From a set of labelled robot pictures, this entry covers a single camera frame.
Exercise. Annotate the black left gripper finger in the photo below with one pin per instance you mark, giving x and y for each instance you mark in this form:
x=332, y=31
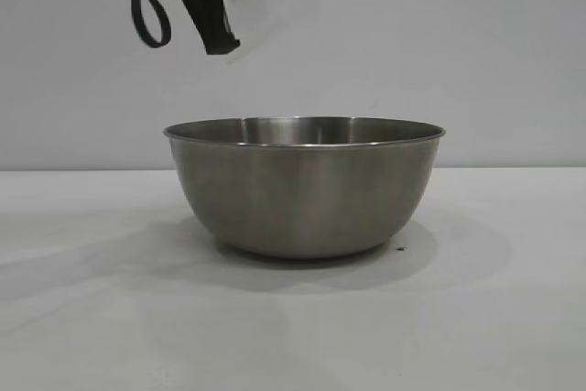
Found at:
x=208, y=15

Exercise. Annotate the translucent plastic measuring cup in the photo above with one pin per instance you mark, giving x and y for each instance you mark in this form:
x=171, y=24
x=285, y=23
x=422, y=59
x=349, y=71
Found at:
x=249, y=6

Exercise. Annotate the large stainless steel bowl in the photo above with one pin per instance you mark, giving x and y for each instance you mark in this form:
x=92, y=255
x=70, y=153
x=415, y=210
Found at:
x=302, y=189

